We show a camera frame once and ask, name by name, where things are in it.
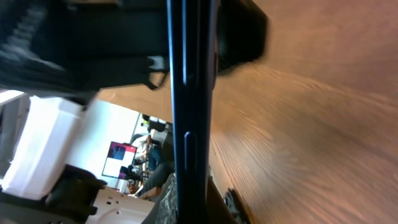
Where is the seated person in background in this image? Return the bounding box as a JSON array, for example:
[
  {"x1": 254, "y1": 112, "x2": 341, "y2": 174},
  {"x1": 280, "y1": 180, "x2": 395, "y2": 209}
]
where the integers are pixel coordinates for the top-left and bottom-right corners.
[{"x1": 132, "y1": 134, "x2": 174, "y2": 198}]

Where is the computer monitor in background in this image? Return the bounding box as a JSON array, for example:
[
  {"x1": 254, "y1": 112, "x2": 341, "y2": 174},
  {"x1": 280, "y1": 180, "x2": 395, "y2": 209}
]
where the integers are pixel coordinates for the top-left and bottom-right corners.
[{"x1": 102, "y1": 141, "x2": 137, "y2": 179}]

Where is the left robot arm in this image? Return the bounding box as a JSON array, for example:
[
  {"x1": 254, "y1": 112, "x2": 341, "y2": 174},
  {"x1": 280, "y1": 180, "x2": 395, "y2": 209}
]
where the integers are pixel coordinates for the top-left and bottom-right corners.
[{"x1": 1, "y1": 1, "x2": 267, "y2": 223}]

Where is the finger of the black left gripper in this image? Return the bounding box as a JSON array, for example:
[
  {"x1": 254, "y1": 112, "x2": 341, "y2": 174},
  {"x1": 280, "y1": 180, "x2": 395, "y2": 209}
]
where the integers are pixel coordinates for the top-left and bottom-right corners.
[
  {"x1": 218, "y1": 0, "x2": 268, "y2": 75},
  {"x1": 1, "y1": 0, "x2": 169, "y2": 93}
]

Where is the Samsung Galaxy smartphone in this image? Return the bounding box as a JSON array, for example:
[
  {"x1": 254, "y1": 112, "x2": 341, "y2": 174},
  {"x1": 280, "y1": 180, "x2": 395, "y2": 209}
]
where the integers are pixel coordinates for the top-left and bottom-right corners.
[{"x1": 167, "y1": 0, "x2": 219, "y2": 223}]

